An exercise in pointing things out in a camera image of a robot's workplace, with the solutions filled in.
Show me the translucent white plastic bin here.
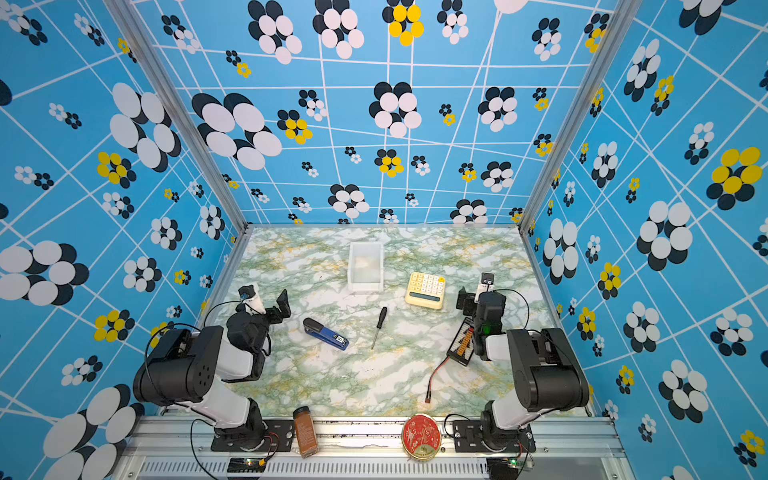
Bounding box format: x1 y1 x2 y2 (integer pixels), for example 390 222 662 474
347 242 384 293

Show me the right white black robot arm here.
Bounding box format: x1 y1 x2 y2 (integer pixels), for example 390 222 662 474
456 288 589 452

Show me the yellow calculator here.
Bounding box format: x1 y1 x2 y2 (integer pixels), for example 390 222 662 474
405 272 446 310

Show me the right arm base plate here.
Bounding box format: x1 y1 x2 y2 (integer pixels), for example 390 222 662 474
447 419 536 455

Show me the blue black stapler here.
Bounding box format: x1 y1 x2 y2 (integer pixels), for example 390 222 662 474
303 317 349 351

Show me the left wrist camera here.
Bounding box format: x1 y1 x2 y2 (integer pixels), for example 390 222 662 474
238 284 266 314

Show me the red round tin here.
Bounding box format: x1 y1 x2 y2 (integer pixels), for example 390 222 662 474
401 413 442 461

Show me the aluminium front rail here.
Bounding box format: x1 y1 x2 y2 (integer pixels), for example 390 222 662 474
113 417 634 479

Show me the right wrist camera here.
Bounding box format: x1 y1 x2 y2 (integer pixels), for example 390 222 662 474
475 272 495 302

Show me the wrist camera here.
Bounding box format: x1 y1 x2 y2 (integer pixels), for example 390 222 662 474
475 272 495 302
238 284 266 314

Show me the black handled screwdriver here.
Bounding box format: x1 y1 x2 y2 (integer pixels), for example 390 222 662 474
370 306 388 350

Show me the brown spice jar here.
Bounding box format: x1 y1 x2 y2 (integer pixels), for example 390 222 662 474
293 406 319 458

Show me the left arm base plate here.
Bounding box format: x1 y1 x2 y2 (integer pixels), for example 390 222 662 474
210 419 295 453

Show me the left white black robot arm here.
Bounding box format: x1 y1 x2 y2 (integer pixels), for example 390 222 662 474
132 285 294 454

